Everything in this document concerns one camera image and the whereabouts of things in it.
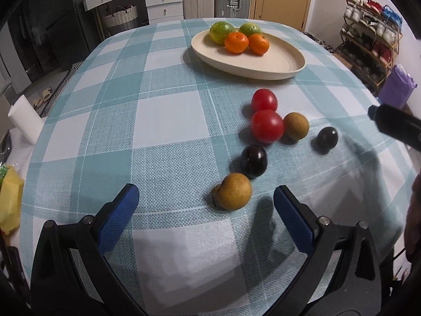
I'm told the yellow plastic bag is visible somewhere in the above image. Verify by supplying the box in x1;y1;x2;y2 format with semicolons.
1;166;25;235

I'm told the white paper roll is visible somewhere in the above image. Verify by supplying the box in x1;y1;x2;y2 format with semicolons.
8;95;44;146

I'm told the woven laundry basket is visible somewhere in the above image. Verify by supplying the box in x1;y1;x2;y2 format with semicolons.
102;5;138;36

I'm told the purple bag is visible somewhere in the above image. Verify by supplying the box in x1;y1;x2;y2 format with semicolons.
378;64;417;109

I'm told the red cherry tomato near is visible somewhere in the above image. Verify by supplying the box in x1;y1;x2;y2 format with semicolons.
250;110;285;144

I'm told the cream round plate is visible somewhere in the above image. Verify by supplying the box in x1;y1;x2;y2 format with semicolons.
191;31;306;81

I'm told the dark tall cabinet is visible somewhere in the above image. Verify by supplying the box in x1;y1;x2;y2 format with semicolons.
1;0;100;91

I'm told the green yellow passion fruit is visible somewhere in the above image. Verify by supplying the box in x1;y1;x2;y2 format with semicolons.
209;21;235;45

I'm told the red cherry tomato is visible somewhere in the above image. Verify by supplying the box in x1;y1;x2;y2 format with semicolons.
251;88;278;112
250;110;285;144

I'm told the teal checked tablecloth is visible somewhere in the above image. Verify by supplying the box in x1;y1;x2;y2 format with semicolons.
20;19;416;315

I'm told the orange tangerine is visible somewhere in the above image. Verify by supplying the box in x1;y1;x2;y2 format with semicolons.
224;32;249;54
248;33;270;56

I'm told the dark purple plum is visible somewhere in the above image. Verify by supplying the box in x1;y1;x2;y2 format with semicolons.
316;126;338;151

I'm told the brown longan near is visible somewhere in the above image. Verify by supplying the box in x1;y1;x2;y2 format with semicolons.
211;173;253;211

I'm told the brown longan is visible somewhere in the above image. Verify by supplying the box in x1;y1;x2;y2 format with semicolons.
211;173;253;211
283;112;310;141

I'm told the yellow wrinkled passion fruit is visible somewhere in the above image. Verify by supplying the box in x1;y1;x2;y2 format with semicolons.
238;22;262;37

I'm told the wooden shoe rack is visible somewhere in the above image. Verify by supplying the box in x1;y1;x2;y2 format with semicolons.
337;0;403;95

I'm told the brown longan far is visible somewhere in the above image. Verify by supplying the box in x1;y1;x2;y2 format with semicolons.
283;112;310;141

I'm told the red cherry tomato far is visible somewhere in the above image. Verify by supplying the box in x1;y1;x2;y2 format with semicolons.
251;88;278;112

